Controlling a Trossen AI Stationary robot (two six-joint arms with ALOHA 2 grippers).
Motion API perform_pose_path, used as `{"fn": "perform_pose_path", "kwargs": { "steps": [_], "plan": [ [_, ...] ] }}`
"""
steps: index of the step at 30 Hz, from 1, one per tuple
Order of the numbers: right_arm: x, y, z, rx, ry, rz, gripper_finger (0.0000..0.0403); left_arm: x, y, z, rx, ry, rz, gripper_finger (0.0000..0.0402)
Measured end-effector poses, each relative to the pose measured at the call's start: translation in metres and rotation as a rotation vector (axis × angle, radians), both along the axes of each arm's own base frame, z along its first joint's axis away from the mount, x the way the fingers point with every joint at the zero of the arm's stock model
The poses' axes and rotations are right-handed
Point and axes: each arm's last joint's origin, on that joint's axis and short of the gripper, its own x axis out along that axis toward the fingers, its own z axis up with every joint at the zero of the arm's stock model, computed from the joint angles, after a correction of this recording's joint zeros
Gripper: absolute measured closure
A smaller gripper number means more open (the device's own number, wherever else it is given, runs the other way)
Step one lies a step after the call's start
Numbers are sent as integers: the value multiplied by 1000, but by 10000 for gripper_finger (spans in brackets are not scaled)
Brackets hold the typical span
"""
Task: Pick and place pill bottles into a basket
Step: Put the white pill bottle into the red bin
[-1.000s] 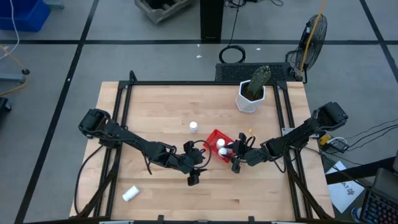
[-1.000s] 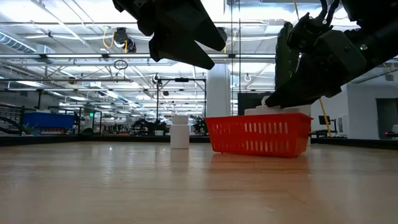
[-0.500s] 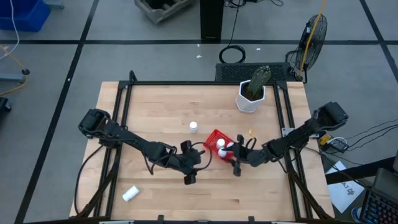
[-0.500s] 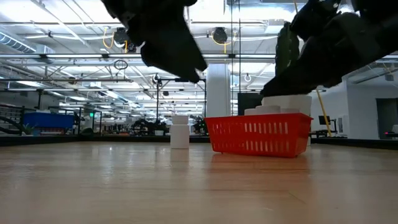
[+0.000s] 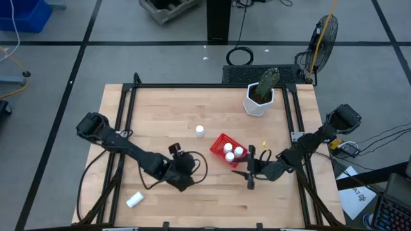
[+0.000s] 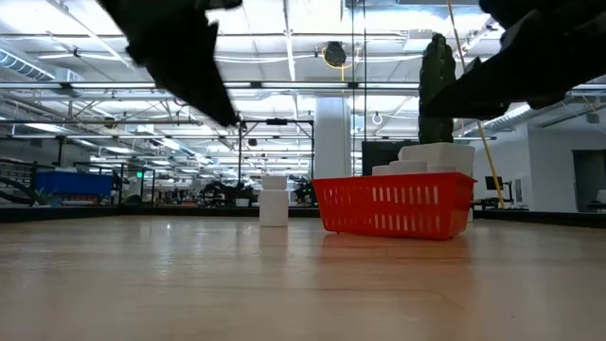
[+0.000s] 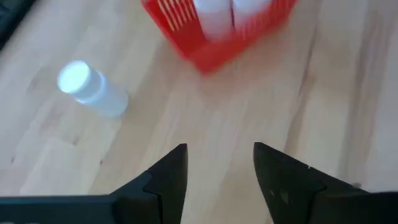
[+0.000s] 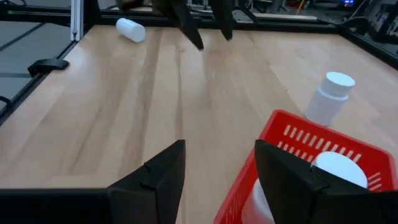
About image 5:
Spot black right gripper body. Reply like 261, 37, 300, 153
247, 145, 274, 190

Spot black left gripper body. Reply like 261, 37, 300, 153
162, 143, 197, 193

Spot red plastic mesh basket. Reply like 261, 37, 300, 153
209, 133, 249, 169

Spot white hexagonal plant pot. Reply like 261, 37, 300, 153
243, 82, 275, 118

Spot green cactus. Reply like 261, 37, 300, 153
255, 67, 281, 101

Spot black perforated case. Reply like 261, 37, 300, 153
222, 64, 306, 86

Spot black power supply box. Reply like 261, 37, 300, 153
330, 139, 360, 158

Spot white paper sheet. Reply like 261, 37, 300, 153
335, 165, 377, 221

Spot black column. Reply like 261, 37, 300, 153
206, 0, 232, 45

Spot black laptop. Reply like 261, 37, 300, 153
384, 173, 411, 206

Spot black keyboard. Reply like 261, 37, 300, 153
372, 192, 411, 231

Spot black floor fan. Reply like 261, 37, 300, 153
303, 14, 339, 87

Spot grey wooden crate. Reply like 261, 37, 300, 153
138, 0, 203, 26

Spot black stand foot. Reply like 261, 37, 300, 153
0, 99, 12, 117

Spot grey stand base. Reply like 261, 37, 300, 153
0, 70, 32, 87

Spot blue plastic bin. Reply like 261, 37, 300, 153
0, 0, 53, 34

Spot black aluminium table frame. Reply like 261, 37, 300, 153
72, 72, 346, 231

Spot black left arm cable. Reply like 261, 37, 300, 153
76, 149, 109, 222

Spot black coiled cable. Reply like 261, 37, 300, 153
225, 0, 254, 67

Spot yellow cable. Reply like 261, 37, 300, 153
0, 46, 30, 99
308, 0, 338, 81

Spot white cable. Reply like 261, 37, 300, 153
0, 0, 21, 64

